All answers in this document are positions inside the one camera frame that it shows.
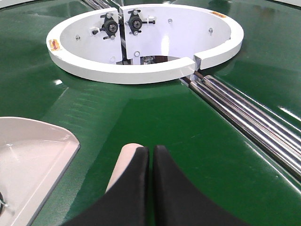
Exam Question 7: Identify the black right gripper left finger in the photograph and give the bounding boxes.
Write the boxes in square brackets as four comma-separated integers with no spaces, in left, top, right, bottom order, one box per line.
[64,147,149,226]

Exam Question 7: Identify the right black bearing mount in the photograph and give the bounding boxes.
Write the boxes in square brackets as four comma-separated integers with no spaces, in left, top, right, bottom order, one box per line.
[127,9,156,36]

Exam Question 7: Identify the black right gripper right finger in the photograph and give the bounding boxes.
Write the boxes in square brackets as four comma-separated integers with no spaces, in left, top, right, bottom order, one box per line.
[153,145,247,226]

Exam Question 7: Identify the rear chrome conveyor rollers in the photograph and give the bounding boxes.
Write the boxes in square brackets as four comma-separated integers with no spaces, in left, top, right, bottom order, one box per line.
[82,0,120,10]

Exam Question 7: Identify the black bearing mount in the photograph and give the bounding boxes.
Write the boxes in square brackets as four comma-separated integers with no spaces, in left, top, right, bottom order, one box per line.
[127,9,156,36]
[91,13,119,40]

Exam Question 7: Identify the rear orange arrow sticker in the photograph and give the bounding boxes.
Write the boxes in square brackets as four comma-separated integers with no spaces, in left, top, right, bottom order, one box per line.
[211,11,227,18]

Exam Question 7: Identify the beige plastic dustpan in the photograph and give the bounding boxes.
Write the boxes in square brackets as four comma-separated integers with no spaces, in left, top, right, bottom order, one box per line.
[0,117,80,226]

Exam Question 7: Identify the orange arrow sticker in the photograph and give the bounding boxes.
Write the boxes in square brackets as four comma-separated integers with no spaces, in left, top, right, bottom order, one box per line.
[211,11,227,18]
[48,39,61,51]

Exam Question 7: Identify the white central conveyor ring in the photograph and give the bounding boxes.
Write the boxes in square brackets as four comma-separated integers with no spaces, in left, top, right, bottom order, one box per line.
[46,3,245,85]

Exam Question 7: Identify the beige hand broom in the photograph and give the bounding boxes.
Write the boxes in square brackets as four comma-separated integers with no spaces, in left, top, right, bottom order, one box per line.
[105,143,143,192]

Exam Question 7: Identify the left black bearing mount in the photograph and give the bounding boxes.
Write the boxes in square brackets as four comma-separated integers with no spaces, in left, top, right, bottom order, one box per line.
[91,13,119,40]

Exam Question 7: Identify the front orange arrow sticker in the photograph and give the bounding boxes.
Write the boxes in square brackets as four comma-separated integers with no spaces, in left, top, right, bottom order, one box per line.
[48,39,61,51]

